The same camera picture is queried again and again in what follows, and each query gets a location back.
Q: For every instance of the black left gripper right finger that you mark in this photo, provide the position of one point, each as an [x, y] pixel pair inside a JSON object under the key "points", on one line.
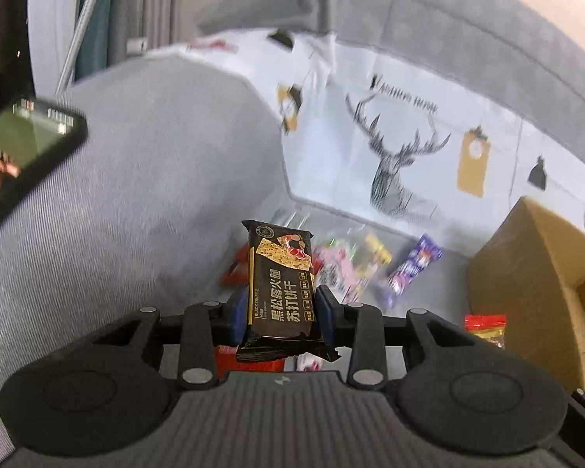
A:
{"points": [[363, 329]]}

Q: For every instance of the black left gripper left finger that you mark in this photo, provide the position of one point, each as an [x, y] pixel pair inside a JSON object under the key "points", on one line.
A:
{"points": [[203, 327]]}

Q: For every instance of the black cracker snack packet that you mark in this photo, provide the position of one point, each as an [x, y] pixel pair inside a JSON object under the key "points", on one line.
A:
{"points": [[282, 319]]}

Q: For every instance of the red gold snack packet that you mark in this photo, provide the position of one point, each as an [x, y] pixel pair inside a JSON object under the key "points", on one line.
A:
{"points": [[487, 327]]}

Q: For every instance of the red orange snack packet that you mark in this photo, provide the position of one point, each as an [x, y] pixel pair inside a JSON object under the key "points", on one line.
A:
{"points": [[227, 361]]}

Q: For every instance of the small red white sachet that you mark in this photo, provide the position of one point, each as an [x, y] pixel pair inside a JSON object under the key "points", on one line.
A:
{"points": [[308, 362]]}

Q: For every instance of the clear bag of candies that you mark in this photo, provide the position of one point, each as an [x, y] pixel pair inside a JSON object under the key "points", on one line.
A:
{"points": [[350, 260]]}

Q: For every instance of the purple candy bar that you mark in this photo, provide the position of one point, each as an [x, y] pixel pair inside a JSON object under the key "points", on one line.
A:
{"points": [[395, 282]]}

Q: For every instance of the deer print sofa cover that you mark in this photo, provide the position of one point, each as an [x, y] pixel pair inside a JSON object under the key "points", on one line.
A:
{"points": [[370, 135]]}

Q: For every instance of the brown cardboard box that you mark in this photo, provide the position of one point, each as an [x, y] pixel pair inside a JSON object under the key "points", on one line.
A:
{"points": [[532, 270]]}

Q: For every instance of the black smartphone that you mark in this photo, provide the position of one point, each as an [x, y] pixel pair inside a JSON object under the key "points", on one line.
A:
{"points": [[36, 136]]}

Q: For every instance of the grey curtain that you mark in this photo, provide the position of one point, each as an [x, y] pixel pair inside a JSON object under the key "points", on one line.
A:
{"points": [[73, 39]]}

